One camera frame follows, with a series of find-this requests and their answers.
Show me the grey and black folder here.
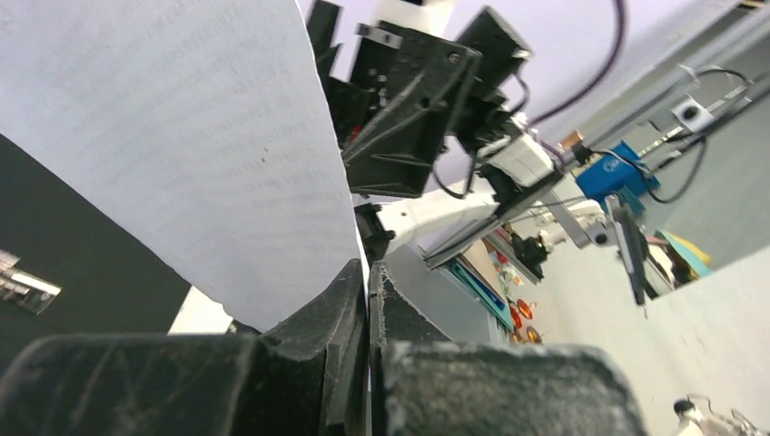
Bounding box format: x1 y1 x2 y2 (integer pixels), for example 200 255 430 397
1 138 190 369

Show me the aluminium frame rail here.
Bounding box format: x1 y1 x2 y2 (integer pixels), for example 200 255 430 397
424 172 617 283

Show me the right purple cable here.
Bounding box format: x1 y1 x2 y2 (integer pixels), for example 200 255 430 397
528 0 628 129

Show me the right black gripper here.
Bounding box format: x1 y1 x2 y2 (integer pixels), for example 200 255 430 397
306 1 532 198

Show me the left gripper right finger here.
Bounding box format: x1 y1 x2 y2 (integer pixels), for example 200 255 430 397
369 262 647 435

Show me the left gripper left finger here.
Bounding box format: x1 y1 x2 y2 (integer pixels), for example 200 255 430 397
1 259 368 435

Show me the blue box in background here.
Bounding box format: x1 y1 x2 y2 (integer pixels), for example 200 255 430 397
572 155 647 202

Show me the printed paper sheet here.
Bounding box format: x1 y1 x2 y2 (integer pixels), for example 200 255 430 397
1 1 362 331

